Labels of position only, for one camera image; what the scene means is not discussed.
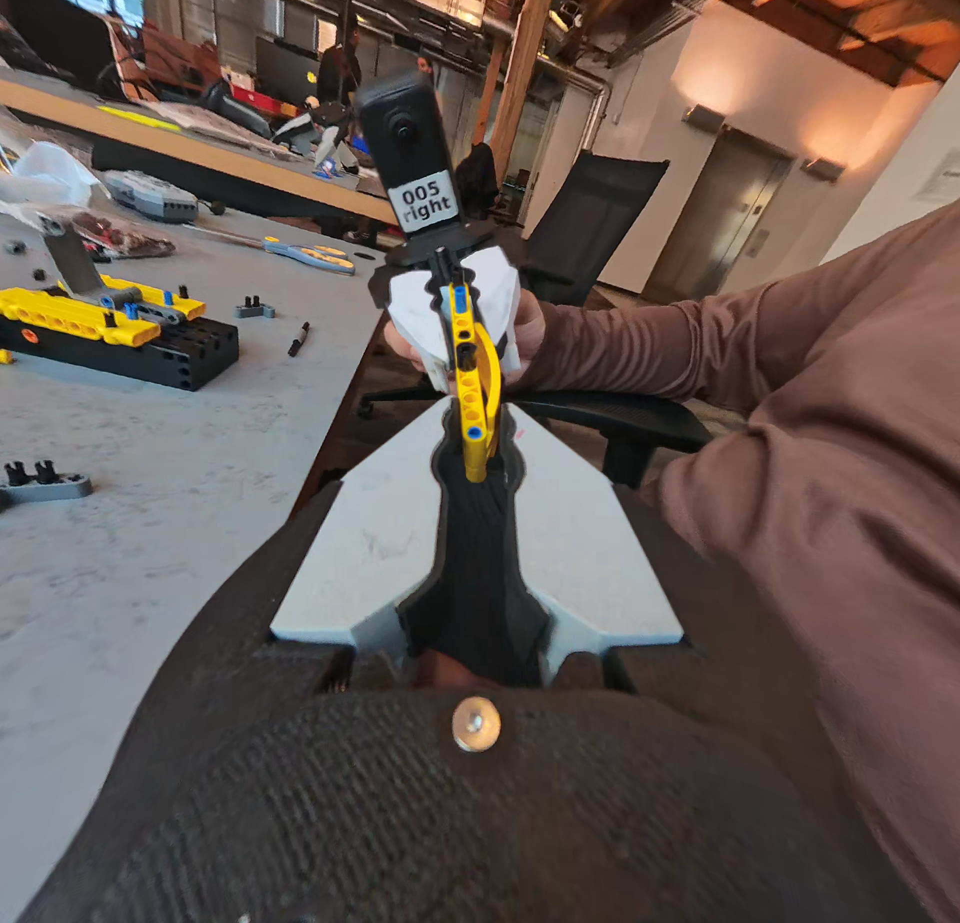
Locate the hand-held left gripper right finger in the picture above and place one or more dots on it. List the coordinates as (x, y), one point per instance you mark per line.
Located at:
(592, 555)

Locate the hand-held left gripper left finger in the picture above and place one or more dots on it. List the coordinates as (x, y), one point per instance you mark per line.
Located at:
(360, 555)

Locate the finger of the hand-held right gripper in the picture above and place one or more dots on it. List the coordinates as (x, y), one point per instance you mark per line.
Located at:
(416, 315)
(495, 293)

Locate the yellow brick assembly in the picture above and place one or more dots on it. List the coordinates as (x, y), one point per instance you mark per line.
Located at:
(476, 383)

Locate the person's right forearm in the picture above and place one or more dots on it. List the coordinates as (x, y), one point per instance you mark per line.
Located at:
(645, 353)

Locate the grey desk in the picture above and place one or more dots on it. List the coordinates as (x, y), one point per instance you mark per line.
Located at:
(150, 563)

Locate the person's right hand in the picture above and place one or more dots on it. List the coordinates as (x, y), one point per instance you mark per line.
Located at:
(531, 330)

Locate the black white device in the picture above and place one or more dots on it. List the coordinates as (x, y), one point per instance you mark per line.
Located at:
(315, 139)

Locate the black marker pen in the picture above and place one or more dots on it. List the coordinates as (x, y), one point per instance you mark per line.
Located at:
(298, 339)

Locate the blue yellow scissors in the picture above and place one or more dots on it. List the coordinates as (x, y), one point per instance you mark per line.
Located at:
(307, 252)

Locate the computer monitor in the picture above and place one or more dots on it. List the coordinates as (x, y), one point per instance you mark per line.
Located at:
(286, 72)

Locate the tall wooden pillar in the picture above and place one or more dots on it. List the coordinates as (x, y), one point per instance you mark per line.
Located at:
(525, 60)

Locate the wooden-edged background table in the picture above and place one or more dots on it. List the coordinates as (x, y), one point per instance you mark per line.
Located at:
(187, 150)

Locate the metal elevator door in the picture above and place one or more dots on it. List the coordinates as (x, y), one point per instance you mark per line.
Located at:
(720, 218)

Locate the grey brick hub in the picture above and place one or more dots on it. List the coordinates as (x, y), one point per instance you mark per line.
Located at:
(150, 195)

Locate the black yellow brick block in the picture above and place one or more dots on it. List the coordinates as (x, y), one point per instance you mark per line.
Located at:
(150, 345)

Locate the red black small bricks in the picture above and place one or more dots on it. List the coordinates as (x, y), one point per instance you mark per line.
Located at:
(127, 237)

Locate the grey curved brick panel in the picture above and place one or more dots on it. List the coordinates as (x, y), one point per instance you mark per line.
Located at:
(75, 259)

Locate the white plastic bag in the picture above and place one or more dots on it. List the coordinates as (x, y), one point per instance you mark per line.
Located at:
(45, 173)

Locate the wall lamp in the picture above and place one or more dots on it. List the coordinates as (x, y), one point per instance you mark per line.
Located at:
(703, 117)
(822, 169)

